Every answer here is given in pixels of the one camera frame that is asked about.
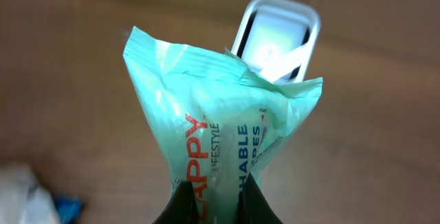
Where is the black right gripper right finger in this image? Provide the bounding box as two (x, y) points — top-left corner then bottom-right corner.
(238, 174), (283, 224)

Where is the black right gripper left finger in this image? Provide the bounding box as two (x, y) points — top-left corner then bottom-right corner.
(153, 181), (198, 224)

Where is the mint wet wipes pack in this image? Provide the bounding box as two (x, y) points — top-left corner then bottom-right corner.
(123, 28), (323, 223)

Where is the blue Oreo cookie pack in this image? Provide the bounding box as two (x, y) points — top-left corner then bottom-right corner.
(52, 196), (83, 224)

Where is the beige tissue pack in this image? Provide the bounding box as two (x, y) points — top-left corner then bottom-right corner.
(1, 164), (61, 224)

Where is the white barcode scanner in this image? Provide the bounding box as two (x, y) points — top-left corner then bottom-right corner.
(232, 0), (321, 84)

